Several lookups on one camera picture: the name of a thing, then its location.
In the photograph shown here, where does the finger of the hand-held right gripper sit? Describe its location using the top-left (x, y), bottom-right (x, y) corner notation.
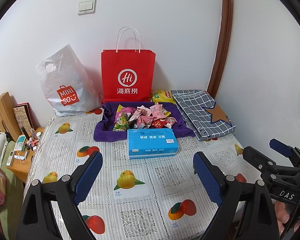
top-left (242, 146), bottom-right (282, 174)
top-left (269, 138), bottom-right (300, 167)

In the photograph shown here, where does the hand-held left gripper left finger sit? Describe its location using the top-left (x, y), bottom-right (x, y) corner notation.
top-left (19, 151), bottom-right (103, 240)

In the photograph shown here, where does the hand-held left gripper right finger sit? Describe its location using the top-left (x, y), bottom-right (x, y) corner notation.
top-left (193, 152), bottom-right (280, 240)

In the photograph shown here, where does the purple towel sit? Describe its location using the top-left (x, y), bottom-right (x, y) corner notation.
top-left (93, 101), bottom-right (196, 143)

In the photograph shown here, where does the blue tissue pack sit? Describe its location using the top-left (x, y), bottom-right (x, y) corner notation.
top-left (127, 128), bottom-right (179, 160)

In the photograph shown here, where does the red and white snack packet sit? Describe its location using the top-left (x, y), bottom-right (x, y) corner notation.
top-left (151, 117), bottom-right (177, 130)

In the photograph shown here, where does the pink snack packet yellow edge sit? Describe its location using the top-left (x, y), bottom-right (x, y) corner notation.
top-left (116, 104), bottom-right (135, 117)

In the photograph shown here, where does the pink panda snack packet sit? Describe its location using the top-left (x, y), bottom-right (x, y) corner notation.
top-left (130, 106), bottom-right (153, 121)

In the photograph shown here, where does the small pink snack packet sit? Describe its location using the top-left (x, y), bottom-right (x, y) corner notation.
top-left (150, 103), bottom-right (169, 119)

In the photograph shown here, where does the person's right hand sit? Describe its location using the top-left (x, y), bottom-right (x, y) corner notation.
top-left (274, 201), bottom-right (300, 233)

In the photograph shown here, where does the fruit print tablecloth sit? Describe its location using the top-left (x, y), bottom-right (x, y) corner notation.
top-left (24, 109), bottom-right (263, 240)

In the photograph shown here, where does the grey checked cloth with star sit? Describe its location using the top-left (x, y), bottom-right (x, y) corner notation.
top-left (170, 89), bottom-right (237, 142)

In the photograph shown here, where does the wooden bedside table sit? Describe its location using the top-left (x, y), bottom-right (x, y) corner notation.
top-left (9, 127), bottom-right (45, 183)

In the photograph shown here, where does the teal and white box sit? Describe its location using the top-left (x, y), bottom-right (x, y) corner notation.
top-left (15, 135), bottom-right (27, 153)

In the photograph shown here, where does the white remote control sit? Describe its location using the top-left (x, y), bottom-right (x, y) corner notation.
top-left (6, 150), bottom-right (16, 167)

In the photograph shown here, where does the green blanket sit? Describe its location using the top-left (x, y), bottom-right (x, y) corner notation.
top-left (0, 142), bottom-right (25, 240)

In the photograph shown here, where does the white plastic bag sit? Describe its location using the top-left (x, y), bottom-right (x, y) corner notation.
top-left (35, 44), bottom-right (103, 117)

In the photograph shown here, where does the yellow packet with green label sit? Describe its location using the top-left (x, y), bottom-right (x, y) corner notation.
top-left (151, 90), bottom-right (175, 103)

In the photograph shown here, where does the red paper bag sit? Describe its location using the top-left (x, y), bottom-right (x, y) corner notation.
top-left (101, 26), bottom-right (156, 103)

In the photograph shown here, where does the wooden headboard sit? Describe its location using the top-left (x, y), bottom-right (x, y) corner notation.
top-left (0, 92), bottom-right (22, 140)

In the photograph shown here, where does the black braided cable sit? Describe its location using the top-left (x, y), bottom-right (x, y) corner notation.
top-left (284, 176), bottom-right (300, 240)

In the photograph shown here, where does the brown wooden door frame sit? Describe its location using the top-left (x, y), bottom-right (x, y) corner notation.
top-left (206, 0), bottom-right (234, 98)

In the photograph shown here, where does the white wall light switch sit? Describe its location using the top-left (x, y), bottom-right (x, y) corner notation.
top-left (77, 0), bottom-right (97, 16)

